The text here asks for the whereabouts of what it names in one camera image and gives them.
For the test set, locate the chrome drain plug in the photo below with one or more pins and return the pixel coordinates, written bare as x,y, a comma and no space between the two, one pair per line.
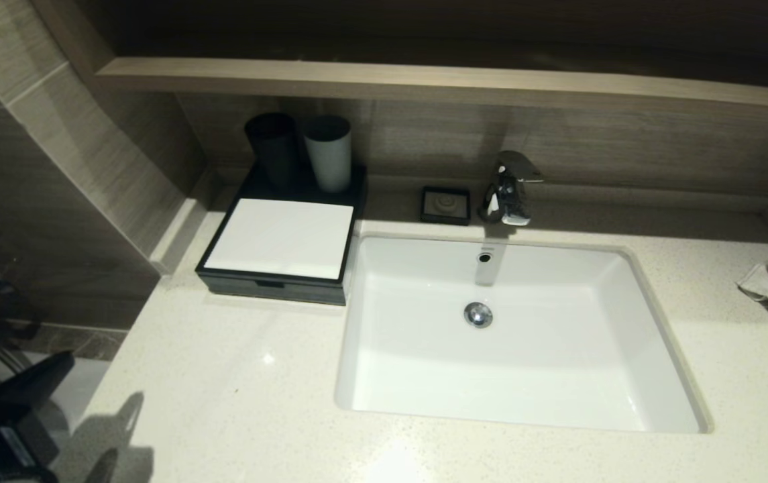
478,315

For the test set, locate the black soap dish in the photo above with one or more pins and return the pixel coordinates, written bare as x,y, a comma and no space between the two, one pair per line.
445,204

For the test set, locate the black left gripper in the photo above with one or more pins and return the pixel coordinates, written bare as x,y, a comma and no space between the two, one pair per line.
1,446

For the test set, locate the grey cup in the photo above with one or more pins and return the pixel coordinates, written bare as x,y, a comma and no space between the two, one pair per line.
326,161

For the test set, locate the round black dish metal centre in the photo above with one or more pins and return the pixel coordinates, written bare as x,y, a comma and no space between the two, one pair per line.
273,147

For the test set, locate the wooden wall shelf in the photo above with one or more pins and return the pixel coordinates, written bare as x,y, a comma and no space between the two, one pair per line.
424,84

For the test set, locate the white sink basin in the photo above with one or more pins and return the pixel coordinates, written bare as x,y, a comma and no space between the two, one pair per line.
558,349

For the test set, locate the black plastic tray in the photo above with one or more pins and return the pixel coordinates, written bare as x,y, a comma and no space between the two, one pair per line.
269,288

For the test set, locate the grey toilet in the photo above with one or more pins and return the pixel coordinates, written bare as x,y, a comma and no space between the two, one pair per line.
68,409

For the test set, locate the chrome faucet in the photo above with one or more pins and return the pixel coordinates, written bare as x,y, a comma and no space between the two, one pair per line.
511,194

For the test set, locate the white ribbed mat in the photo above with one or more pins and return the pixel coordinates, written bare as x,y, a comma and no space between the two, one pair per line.
283,235

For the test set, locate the black amenity tray with drawer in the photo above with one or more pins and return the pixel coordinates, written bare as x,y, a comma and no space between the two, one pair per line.
290,191

